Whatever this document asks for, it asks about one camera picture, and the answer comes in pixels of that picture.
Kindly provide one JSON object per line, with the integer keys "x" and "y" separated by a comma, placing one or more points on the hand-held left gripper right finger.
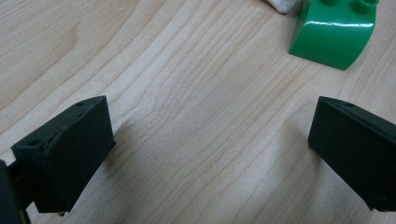
{"x": 358, "y": 149}

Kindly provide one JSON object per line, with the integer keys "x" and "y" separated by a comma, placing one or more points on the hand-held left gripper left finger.
{"x": 65, "y": 155}

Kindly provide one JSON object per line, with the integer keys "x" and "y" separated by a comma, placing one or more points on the green building block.
{"x": 333, "y": 43}

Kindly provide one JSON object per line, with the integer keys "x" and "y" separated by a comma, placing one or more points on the clear bag with white trim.
{"x": 283, "y": 5}

